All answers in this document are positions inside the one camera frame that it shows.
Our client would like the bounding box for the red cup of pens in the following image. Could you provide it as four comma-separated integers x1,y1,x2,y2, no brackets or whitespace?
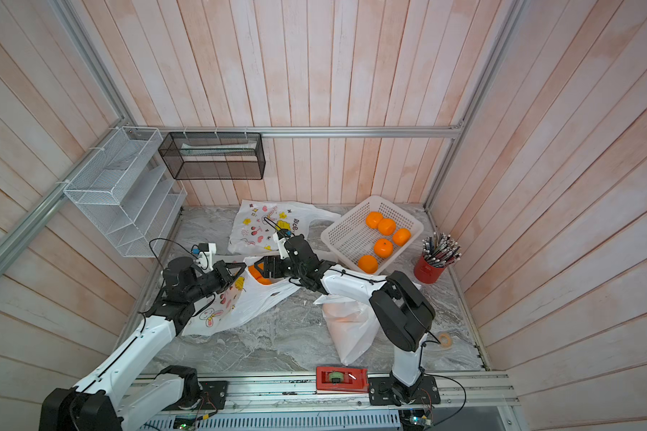
414,233,462,285

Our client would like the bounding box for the white plastic bag front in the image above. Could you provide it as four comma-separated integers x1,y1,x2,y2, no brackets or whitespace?
313,279,422,366

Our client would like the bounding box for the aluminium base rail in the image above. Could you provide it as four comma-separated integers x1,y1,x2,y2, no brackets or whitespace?
118,371,521,431

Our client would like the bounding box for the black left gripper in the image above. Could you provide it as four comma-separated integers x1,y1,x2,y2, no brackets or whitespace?
186,260,247,303

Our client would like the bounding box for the white printed bag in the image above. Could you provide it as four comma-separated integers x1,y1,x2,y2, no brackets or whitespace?
182,257,299,337
228,200,341,256

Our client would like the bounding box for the red tape dispenser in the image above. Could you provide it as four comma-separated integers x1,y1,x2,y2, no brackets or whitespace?
316,366,370,393

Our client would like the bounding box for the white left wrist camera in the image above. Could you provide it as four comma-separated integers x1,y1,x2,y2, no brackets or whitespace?
191,242,217,272

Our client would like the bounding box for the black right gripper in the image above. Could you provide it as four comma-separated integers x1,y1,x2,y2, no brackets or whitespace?
254,256,308,282

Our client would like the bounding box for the black wire mesh basket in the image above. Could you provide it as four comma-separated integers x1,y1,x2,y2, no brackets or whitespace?
159,131,266,181

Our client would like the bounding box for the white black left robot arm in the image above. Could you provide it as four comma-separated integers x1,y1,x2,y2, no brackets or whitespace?
39,257,247,430

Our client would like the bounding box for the white printed bag back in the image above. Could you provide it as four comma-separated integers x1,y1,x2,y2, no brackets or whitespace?
228,200,341,256

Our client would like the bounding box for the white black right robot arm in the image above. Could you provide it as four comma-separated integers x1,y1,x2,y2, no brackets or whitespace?
254,235,436,407

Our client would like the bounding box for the orange fruit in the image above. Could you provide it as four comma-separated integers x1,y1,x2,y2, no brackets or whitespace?
392,228,412,247
357,255,378,274
248,265,272,286
365,211,384,229
373,238,395,260
377,218,396,236

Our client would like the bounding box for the white wire mesh shelf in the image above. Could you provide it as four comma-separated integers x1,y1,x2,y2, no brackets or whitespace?
65,127,187,259

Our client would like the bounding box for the white plastic perforated basket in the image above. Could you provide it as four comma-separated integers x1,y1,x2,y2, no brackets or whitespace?
321,196,423,275

